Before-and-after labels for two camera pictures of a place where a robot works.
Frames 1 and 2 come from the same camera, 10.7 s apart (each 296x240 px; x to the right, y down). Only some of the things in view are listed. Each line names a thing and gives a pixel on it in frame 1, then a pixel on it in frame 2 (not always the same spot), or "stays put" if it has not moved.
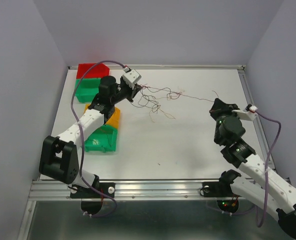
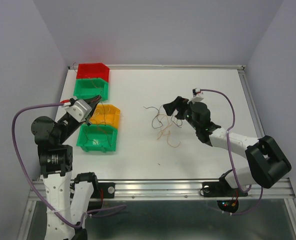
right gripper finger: [218, 106] → [179, 103]
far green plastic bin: [87, 89] stays put
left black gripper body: [124, 91] → [68, 126]
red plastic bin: [97, 71] stays put
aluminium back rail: [175, 67] stays put
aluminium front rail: [129, 190] stays put
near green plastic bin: [103, 139] stays put
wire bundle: [149, 96] → [160, 126]
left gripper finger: [135, 90] → [92, 102]
